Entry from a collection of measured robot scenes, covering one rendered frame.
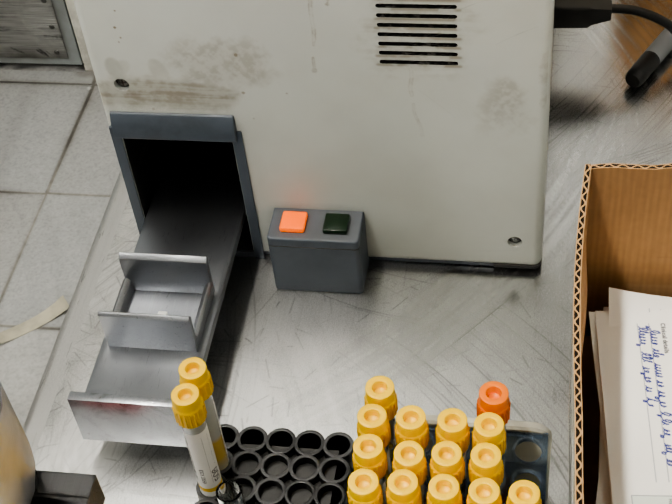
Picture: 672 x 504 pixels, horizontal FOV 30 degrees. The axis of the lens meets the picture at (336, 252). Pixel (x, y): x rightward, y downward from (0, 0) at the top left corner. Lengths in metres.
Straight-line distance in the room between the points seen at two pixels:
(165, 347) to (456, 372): 0.18
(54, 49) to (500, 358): 1.82
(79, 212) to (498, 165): 1.51
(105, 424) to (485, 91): 0.29
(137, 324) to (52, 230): 1.46
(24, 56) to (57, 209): 0.42
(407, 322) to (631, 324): 0.15
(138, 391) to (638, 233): 0.30
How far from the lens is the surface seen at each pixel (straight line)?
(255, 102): 0.76
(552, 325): 0.81
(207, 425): 0.69
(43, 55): 2.53
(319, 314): 0.82
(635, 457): 0.68
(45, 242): 2.19
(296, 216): 0.81
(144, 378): 0.76
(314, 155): 0.78
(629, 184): 0.71
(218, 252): 0.82
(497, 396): 0.64
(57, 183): 2.29
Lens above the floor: 1.50
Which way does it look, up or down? 47 degrees down
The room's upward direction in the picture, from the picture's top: 7 degrees counter-clockwise
